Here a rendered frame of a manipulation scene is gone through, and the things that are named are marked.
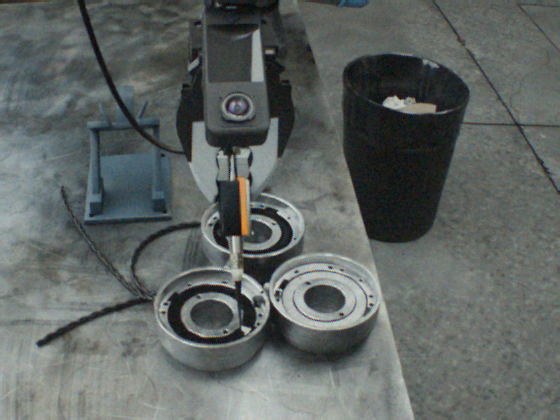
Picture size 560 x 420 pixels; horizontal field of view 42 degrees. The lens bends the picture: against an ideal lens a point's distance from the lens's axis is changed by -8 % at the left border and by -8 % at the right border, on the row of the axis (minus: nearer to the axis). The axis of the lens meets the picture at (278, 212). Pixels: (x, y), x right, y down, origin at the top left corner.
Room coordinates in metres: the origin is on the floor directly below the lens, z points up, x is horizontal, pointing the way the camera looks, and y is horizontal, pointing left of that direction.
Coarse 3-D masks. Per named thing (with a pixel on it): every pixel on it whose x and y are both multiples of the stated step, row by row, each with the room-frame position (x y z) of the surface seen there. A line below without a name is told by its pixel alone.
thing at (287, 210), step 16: (208, 208) 0.64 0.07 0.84; (288, 208) 0.66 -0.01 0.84; (208, 224) 0.63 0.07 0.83; (256, 224) 0.65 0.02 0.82; (272, 224) 0.64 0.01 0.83; (304, 224) 0.63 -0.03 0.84; (208, 240) 0.59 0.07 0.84; (256, 240) 0.65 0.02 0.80; (272, 240) 0.61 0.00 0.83; (208, 256) 0.59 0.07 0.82; (224, 256) 0.58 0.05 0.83; (256, 256) 0.57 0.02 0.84; (272, 256) 0.58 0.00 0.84; (288, 256) 0.59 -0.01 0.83; (256, 272) 0.57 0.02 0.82; (272, 272) 0.58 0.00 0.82
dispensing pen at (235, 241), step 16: (224, 192) 0.53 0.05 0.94; (224, 208) 0.53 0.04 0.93; (240, 208) 0.53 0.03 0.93; (224, 224) 0.52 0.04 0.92; (240, 224) 0.52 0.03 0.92; (240, 240) 0.52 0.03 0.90; (240, 256) 0.52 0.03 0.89; (240, 272) 0.51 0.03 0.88; (240, 288) 0.50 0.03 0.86; (240, 304) 0.50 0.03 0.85; (240, 320) 0.49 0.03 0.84
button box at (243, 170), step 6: (222, 150) 0.75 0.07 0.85; (246, 150) 0.75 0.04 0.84; (222, 156) 0.74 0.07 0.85; (240, 156) 0.74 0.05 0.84; (246, 156) 0.74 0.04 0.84; (222, 162) 0.73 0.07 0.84; (240, 162) 0.74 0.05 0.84; (246, 162) 0.74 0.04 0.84; (222, 168) 0.73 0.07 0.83; (240, 168) 0.74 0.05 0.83; (246, 168) 0.74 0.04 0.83; (222, 174) 0.73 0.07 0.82; (240, 174) 0.74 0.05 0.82; (246, 174) 0.74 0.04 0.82; (270, 180) 0.74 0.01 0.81; (270, 186) 0.74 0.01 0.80
